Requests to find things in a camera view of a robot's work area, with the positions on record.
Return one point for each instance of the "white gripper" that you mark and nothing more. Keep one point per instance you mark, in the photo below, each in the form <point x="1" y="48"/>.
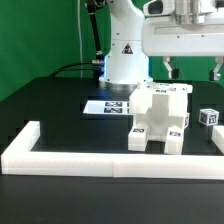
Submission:
<point x="184" y="28"/>

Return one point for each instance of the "white tagged cube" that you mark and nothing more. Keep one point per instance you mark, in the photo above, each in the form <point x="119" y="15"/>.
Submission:
<point x="187" y="118"/>
<point x="208" y="117"/>

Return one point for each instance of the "white chair seat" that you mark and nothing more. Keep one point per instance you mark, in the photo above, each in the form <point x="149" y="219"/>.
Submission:
<point x="158" y="117"/>

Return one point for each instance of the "white chair back frame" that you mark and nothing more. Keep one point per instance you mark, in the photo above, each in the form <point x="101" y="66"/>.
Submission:
<point x="140" y="101"/>

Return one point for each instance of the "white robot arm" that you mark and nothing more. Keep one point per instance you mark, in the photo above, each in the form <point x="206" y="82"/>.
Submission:
<point x="126" y="64"/>

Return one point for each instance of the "white part at right edge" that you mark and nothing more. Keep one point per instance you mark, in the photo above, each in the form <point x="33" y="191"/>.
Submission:
<point x="218" y="137"/>

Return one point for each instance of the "white marker sheet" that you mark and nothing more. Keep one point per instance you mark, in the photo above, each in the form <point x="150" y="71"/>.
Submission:
<point x="106" y="107"/>

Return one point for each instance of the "white U-shaped boundary frame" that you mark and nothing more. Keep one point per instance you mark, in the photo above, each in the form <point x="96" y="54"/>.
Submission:
<point x="19" y="158"/>

